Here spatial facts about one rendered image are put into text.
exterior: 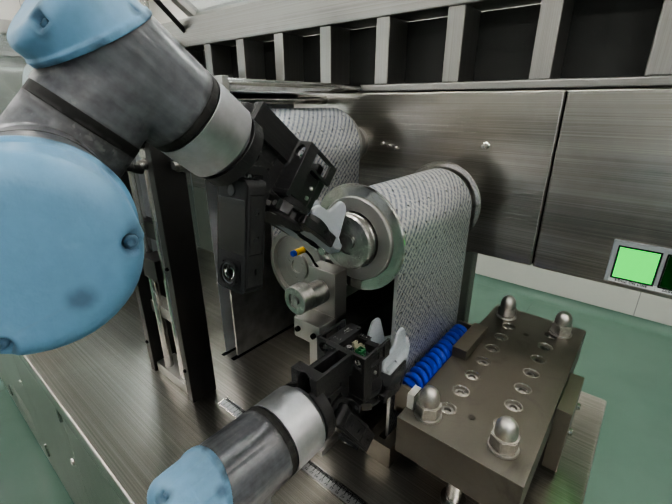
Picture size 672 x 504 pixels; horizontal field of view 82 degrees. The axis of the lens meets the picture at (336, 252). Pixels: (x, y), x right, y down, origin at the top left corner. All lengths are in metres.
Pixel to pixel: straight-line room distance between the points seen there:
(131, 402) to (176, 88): 0.65
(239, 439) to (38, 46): 0.32
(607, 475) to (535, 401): 1.50
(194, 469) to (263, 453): 0.06
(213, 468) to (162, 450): 0.38
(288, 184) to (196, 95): 0.12
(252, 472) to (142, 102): 0.30
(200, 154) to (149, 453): 0.54
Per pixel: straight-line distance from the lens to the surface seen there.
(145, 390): 0.87
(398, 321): 0.55
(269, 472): 0.38
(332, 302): 0.54
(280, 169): 0.40
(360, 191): 0.50
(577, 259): 0.77
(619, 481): 2.13
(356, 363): 0.45
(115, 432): 0.81
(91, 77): 0.30
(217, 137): 0.33
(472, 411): 0.59
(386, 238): 0.48
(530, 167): 0.75
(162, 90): 0.31
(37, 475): 2.19
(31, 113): 0.31
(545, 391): 0.67
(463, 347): 0.68
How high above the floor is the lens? 1.42
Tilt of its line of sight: 21 degrees down
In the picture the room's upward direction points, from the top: straight up
